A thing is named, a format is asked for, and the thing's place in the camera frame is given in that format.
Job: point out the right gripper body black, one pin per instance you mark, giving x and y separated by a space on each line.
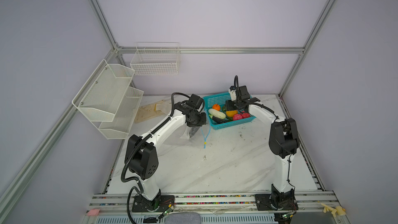
232 106

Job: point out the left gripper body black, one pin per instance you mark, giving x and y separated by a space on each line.
198 120

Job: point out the teal plastic basket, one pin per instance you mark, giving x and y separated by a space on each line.
220 99

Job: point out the orange toy tangerine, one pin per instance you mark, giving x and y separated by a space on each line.
216 107

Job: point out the clear zip top bag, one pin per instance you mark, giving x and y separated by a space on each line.
196 137

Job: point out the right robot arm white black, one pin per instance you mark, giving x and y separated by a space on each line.
283 142

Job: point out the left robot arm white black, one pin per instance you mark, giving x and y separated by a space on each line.
141 158

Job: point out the red toy fruit right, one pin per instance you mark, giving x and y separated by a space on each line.
245 115

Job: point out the pink toy fruit left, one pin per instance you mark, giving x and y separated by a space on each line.
237 117

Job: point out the yellow toy mango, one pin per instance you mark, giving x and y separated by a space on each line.
230 114

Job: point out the white mesh lower shelf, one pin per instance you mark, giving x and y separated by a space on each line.
120 127

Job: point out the white mesh shelf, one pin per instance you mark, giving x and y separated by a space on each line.
100 97
120 127

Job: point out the white mesh upper shelf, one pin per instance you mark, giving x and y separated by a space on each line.
100 97

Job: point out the grey cloth pad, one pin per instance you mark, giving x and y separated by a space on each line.
183 218

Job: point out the pink eraser block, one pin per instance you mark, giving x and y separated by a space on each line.
93 212

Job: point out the yellow plastic clip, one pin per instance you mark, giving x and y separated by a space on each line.
335 211

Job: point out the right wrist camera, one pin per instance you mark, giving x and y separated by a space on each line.
233 93

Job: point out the white wire wall basket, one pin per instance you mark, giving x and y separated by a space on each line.
156 58

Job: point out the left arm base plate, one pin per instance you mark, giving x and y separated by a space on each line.
159 204

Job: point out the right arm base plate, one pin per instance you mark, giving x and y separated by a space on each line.
275 202

